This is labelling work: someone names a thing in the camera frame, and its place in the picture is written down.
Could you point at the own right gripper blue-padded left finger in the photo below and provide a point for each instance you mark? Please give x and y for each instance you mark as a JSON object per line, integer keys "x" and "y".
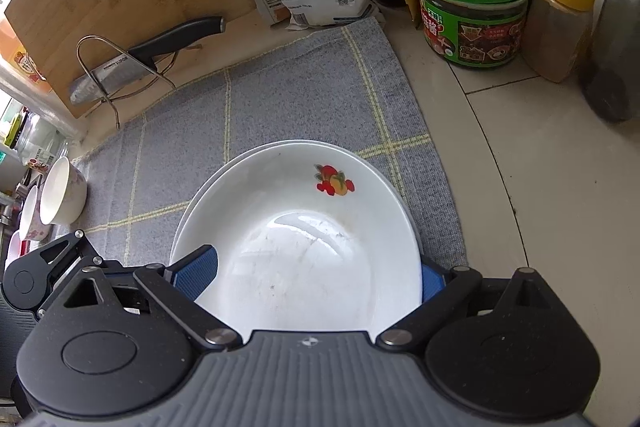
{"x": 177, "y": 287}

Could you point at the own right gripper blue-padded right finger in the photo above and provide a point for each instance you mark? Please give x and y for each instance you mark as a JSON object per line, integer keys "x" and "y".
{"x": 446, "y": 292}

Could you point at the plain white bowl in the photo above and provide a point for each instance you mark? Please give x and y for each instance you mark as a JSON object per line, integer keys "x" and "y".
{"x": 64, "y": 194}

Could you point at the grey teal kitchen towel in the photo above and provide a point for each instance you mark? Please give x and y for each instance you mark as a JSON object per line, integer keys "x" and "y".
{"x": 343, "y": 86}

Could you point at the small white floral bowl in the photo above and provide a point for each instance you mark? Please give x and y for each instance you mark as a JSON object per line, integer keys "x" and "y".
{"x": 18, "y": 248}

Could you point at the white bowl pink flowers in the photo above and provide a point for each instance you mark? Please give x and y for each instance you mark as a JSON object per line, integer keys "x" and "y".
{"x": 32, "y": 229}

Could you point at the glass jar green lid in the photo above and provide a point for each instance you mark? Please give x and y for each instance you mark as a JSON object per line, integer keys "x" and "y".
{"x": 40, "y": 144}

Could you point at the orange cooking wine bottle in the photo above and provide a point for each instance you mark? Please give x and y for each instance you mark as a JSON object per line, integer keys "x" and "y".
{"x": 14, "y": 53}

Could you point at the grey bottle red cap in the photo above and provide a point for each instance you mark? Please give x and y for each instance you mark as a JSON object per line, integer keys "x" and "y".
{"x": 610, "y": 80}

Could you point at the yellow lid spice jar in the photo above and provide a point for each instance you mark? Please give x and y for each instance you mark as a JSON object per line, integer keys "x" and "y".
{"x": 556, "y": 35}

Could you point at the green lid sauce jar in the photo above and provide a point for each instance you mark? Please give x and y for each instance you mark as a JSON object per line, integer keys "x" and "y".
{"x": 474, "y": 33}

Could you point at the metal wire rack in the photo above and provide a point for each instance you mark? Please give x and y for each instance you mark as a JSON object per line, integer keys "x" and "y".
{"x": 163, "y": 63}

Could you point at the kitchen knife black handle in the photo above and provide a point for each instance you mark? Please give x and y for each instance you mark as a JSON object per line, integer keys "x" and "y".
{"x": 139, "y": 61}

